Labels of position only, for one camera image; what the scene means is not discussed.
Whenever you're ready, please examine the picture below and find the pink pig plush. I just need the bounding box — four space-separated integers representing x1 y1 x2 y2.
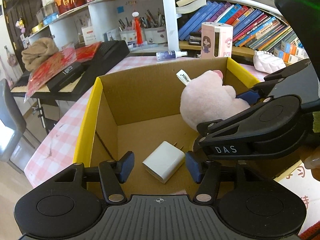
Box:
175 69 252 132

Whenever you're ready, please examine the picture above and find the white shelf unit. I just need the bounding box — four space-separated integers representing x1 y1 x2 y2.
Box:
24 0 283 58

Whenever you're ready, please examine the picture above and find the orange blue white carton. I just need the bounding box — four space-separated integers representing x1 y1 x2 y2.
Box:
274 47 309 64
280 40 308 58

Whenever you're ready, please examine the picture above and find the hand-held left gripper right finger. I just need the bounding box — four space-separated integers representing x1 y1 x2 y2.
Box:
185 151 270 203

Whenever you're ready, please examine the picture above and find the grey chair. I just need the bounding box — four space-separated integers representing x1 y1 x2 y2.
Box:
0 79 40 174

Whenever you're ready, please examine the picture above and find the red patterned plastic bag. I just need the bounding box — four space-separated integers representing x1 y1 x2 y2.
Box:
24 48 77 103

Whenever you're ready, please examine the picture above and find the beige cloth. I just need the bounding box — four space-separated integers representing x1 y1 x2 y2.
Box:
21 37 59 72

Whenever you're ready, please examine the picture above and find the black keyboard stand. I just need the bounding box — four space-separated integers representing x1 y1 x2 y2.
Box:
32 97 58 135

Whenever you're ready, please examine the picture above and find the row of leaning books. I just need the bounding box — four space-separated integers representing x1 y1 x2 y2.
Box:
178 1 304 53

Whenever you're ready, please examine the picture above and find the yellow cardboard box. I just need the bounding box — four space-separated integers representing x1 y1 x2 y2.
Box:
72 57 302 195

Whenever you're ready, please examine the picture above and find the person's right hand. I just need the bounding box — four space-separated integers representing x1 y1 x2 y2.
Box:
300 146 320 180

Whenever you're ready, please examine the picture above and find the red tassel ornament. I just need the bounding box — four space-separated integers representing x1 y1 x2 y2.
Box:
132 10 145 45

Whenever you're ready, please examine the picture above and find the white box red label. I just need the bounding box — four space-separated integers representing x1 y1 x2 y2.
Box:
81 26 97 47

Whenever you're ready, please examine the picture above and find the black electronic keyboard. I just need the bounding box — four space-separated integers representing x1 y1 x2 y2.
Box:
10 40 130 95

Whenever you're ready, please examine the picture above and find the red envelope pack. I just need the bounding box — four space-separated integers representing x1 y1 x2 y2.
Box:
74 42 103 62

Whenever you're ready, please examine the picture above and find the purple white spray bottle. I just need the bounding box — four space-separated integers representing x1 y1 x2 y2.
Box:
156 50 188 62

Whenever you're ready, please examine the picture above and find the black stapler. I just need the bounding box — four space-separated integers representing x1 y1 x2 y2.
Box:
189 31 202 46

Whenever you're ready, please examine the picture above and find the blue white small box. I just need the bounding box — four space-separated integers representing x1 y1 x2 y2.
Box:
104 29 120 42

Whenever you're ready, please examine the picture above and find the open beige book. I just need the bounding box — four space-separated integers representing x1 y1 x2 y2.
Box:
176 0 212 14

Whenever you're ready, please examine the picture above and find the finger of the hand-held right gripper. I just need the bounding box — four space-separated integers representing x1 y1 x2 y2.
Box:
196 99 269 138
236 59 312 105

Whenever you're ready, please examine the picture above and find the teal small box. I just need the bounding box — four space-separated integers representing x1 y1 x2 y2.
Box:
42 14 59 25

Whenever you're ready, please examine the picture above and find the white pen cup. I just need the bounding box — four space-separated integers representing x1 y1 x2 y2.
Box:
144 26 167 44
119 29 137 44

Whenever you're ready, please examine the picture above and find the pink cartoon pen holder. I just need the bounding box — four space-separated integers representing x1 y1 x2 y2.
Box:
201 22 233 59

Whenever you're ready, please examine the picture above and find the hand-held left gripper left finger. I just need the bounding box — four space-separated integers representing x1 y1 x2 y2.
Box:
54 151 135 204

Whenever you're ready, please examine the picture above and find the white quilted bag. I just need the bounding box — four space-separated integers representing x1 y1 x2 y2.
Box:
253 50 287 73

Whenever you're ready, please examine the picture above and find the pink cartoon table mat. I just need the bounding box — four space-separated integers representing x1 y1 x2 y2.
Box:
274 161 320 235

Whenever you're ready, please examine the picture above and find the dark wooden door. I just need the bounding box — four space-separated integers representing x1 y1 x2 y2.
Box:
0 0 50 85

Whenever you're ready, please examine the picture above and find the white charger plug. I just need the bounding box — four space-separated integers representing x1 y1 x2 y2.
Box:
142 141 186 183

